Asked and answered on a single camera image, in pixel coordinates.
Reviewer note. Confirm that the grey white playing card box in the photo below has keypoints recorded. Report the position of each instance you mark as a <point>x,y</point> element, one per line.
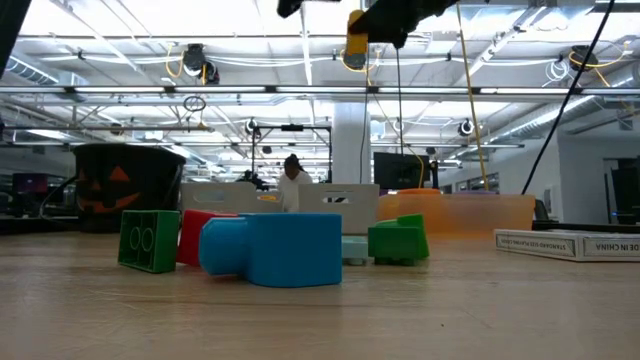
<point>565,245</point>

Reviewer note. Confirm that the black pumpkin face bucket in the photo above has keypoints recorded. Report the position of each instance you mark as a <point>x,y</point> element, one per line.
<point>130,185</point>

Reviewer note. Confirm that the orange plastic tray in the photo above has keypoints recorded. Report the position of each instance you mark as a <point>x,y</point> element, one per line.
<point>460,212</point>

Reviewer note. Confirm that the person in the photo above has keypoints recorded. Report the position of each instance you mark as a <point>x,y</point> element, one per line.
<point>292,185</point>

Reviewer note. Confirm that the black gantry frame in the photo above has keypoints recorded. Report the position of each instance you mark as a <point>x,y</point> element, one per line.
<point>292,128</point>

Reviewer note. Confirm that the black monitor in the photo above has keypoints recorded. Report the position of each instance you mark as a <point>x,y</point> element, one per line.
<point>400,172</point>

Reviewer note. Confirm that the mint toy block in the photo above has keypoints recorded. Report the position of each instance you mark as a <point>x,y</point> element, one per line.
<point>354,247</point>

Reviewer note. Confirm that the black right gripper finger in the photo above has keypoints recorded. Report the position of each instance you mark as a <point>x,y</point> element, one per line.
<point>385,27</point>

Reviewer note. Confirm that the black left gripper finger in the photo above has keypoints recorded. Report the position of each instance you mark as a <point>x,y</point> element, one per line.
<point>289,7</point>

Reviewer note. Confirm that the light blue toy block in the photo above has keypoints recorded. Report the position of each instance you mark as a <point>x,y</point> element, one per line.
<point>290,250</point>

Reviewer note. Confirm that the yellow toy block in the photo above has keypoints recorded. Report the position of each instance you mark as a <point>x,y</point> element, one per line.
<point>356,35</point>

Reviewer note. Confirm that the red toy block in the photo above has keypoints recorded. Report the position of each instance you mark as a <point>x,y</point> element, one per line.
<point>192,235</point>

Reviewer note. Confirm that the dark monitor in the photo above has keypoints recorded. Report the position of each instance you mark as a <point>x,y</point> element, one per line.
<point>30,183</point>

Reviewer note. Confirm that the black cabinet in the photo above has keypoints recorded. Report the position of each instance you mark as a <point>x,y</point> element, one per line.
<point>625,190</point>

